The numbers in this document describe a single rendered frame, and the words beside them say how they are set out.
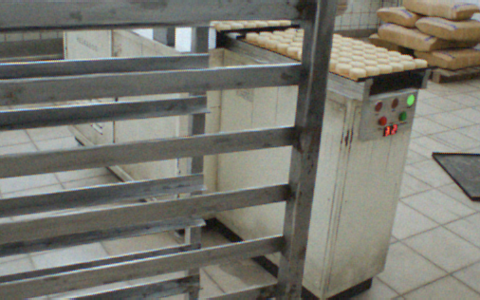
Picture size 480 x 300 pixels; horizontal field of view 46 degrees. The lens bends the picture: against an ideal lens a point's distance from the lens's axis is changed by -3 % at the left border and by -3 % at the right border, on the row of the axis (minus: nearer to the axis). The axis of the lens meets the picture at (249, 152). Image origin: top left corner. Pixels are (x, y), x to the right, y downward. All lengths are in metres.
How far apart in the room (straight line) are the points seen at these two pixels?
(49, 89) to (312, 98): 0.34
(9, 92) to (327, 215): 1.41
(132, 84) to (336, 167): 1.22
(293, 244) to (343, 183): 1.01
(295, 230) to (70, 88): 0.39
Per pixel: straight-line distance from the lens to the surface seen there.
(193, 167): 1.27
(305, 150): 0.80
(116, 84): 0.70
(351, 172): 1.87
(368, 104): 1.78
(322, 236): 1.99
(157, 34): 2.30
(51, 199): 1.22
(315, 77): 0.77
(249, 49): 2.14
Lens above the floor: 1.35
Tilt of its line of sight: 23 degrees down
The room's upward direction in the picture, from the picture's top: 4 degrees clockwise
